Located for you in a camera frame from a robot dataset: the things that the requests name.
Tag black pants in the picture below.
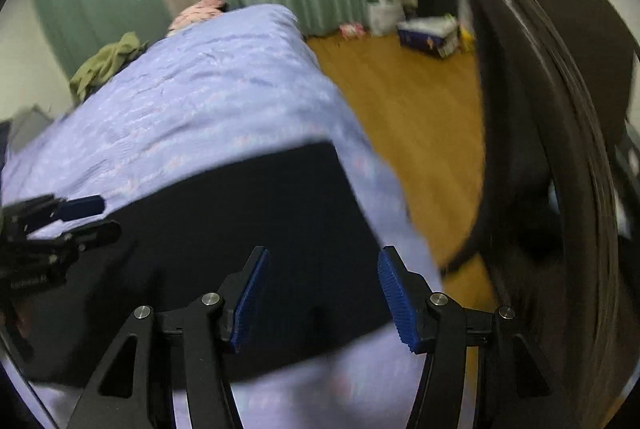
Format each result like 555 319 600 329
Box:
15 140 396 387

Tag blue striped bed sheet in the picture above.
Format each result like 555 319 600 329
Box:
0 4 446 429

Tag blue cardboard box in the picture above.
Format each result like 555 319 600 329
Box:
397 15 461 59

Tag brown wicker chair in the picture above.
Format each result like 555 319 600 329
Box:
440 0 640 410

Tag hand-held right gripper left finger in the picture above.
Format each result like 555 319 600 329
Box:
72 245 271 429

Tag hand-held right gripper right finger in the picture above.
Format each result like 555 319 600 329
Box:
377 245 566 429

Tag green garment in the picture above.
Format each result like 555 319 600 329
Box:
69 32 148 102

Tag white shopping bag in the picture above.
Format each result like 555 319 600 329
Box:
367 0 406 36

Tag pink patterned garment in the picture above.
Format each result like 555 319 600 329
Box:
167 0 226 35

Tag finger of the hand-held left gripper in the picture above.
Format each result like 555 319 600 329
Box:
25 220 122 255
0 194 106 237

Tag grey padded headboard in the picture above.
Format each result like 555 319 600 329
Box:
0 106 51 155

